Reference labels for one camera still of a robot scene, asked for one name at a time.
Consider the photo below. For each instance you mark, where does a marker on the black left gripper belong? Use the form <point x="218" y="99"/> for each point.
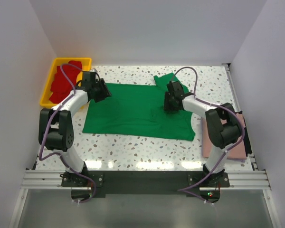
<point x="105" y="92"/>

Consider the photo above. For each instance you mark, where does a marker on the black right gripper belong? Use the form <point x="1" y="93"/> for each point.
<point x="166" y="106"/>

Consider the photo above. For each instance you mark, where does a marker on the green t shirt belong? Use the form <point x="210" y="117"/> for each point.
<point x="138" y="110"/>

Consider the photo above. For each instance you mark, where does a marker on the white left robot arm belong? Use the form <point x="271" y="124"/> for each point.
<point x="56" y="133"/>

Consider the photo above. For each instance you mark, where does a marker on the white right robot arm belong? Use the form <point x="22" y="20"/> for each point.
<point x="225" y="129"/>

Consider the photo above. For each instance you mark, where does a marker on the yellow plastic bin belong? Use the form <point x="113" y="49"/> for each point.
<point x="47" y="93"/>

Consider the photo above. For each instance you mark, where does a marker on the red t shirt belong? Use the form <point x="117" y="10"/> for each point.
<point x="61" y="86"/>

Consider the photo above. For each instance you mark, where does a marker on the pink folded t shirt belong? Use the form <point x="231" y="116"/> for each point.
<point x="236" y="153"/>

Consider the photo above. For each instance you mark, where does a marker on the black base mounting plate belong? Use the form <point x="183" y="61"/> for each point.
<point x="98" y="184"/>

